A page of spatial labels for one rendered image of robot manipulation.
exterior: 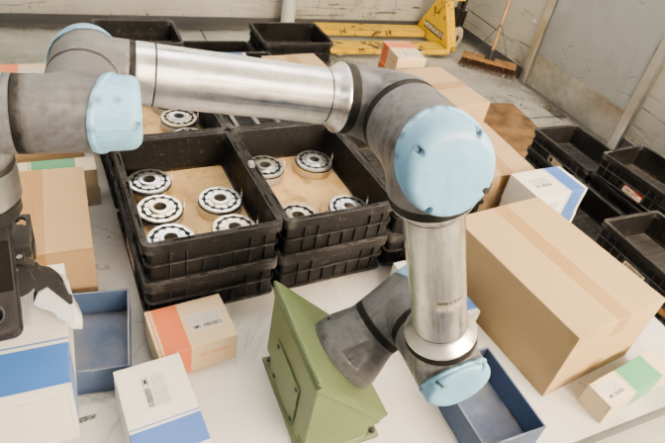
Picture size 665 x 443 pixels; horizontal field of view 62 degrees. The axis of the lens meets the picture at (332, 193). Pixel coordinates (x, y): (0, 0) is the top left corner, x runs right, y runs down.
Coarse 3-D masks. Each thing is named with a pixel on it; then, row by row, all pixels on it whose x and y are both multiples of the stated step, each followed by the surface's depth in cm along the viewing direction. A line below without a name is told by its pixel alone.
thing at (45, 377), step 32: (32, 320) 66; (0, 352) 62; (32, 352) 62; (64, 352) 63; (0, 384) 59; (32, 384) 59; (64, 384) 60; (0, 416) 58; (32, 416) 60; (64, 416) 62
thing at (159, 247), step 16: (240, 160) 138; (256, 176) 133; (128, 192) 120; (128, 208) 119; (272, 208) 124; (256, 224) 119; (272, 224) 120; (144, 240) 109; (160, 240) 110; (176, 240) 111; (192, 240) 112; (208, 240) 114; (224, 240) 116
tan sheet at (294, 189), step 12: (288, 168) 156; (288, 180) 151; (300, 180) 152; (312, 180) 153; (324, 180) 154; (336, 180) 155; (276, 192) 146; (288, 192) 147; (300, 192) 148; (312, 192) 149; (324, 192) 149; (336, 192) 150; (348, 192) 151; (288, 204) 143; (312, 204) 144; (324, 204) 145
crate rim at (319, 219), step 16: (256, 128) 151; (272, 128) 152; (288, 128) 155; (240, 144) 143; (272, 192) 129; (384, 192) 137; (352, 208) 129; (368, 208) 130; (384, 208) 132; (288, 224) 122; (304, 224) 124; (320, 224) 126
